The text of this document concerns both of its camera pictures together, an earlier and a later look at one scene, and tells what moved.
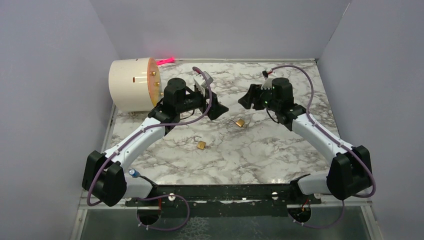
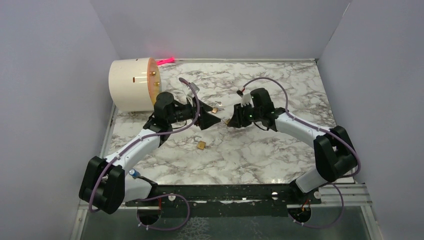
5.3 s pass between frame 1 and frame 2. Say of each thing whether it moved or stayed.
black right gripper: moved
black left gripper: moved
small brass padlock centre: stayed
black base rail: stayed
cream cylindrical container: stayed
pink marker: stayed
